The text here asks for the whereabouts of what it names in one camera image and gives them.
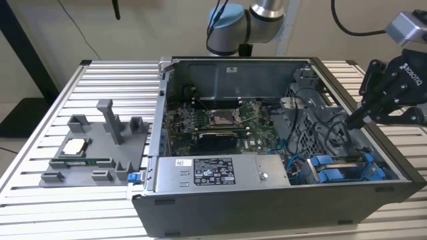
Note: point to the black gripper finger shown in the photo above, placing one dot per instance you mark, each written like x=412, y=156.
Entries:
x=371, y=80
x=396, y=115

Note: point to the hard disk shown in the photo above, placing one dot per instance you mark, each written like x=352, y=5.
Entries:
x=322, y=162

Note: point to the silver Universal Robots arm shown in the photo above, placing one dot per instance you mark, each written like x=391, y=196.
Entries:
x=229, y=37

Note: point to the grey perforated disk bay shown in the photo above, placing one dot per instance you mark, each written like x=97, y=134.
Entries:
x=304, y=130

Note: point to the blue disk carrier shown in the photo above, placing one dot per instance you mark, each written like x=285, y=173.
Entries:
x=334, y=176

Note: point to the RAM slot bank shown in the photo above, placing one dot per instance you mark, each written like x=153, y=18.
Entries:
x=223, y=128
x=217, y=101

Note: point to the green motherboard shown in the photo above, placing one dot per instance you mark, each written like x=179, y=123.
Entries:
x=260, y=130

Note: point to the CPU socket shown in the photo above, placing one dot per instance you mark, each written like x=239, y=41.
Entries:
x=223, y=117

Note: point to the black graphics card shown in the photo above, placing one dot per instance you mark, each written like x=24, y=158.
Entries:
x=216, y=142

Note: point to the silver power supply unit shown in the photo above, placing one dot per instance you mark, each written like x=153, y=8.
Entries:
x=220, y=172

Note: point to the open black PC case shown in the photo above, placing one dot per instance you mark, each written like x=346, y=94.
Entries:
x=233, y=212

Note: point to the blue case latch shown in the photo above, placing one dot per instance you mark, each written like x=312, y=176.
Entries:
x=133, y=178

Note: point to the black antenna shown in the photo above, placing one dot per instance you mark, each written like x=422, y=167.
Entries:
x=116, y=10

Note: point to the grey parts rack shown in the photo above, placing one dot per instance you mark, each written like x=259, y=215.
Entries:
x=100, y=145

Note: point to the black table corner cap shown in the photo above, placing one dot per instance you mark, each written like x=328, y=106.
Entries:
x=85, y=62

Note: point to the green RAM stick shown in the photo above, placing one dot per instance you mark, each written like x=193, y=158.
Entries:
x=87, y=162

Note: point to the silver CPU chip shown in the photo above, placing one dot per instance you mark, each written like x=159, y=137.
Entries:
x=73, y=147

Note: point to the black monitor stand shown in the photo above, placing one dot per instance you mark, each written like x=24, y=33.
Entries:
x=23, y=117

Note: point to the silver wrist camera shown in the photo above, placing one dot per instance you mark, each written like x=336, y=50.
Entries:
x=404, y=30

